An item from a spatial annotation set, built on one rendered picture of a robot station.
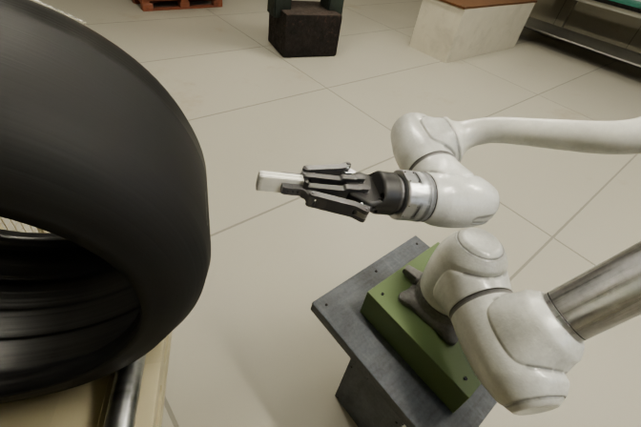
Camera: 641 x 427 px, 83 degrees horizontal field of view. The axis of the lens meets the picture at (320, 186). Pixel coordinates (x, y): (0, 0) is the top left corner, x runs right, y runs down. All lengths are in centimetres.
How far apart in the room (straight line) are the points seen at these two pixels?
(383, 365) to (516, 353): 38
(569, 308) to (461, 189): 32
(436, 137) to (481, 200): 15
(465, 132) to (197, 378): 140
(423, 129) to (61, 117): 60
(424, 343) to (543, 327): 32
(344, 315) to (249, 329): 77
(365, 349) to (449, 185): 59
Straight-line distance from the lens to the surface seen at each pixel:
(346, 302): 115
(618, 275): 84
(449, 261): 90
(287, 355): 176
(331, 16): 452
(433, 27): 543
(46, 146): 40
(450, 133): 77
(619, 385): 240
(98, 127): 42
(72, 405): 91
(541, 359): 84
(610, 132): 82
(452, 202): 65
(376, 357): 109
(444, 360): 103
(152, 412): 79
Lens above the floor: 160
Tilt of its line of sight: 40 degrees down
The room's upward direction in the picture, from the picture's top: 10 degrees clockwise
